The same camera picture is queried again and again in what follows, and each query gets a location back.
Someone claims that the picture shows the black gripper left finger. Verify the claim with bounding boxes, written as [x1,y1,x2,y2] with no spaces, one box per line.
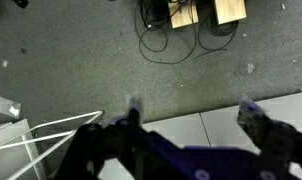
[54,94,165,180]

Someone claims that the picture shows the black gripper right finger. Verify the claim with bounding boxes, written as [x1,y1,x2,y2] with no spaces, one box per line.
[236,98,302,174]

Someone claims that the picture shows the grey base cabinet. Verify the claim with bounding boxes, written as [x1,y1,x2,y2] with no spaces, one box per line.
[97,89,302,180]

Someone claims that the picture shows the light grey flat panel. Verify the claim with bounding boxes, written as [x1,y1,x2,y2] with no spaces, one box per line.
[0,118,48,180]

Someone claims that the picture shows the clear plastic bag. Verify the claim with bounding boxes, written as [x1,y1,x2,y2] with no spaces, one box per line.
[0,94,22,120]

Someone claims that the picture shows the wide wooden block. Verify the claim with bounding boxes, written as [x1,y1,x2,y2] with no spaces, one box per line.
[213,0,248,25]

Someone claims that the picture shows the narrow wooden block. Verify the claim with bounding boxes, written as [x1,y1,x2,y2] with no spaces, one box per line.
[167,0,199,29]

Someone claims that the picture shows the black chair caster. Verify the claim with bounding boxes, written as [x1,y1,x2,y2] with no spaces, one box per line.
[13,0,30,10]

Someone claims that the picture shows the white wire rack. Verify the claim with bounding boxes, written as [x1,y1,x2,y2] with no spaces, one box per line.
[0,110,104,180]

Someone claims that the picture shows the black coiled floor cable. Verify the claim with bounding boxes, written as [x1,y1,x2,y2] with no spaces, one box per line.
[194,12,241,60]

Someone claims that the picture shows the black looped floor cable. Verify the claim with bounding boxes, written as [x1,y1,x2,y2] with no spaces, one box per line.
[134,0,199,65]

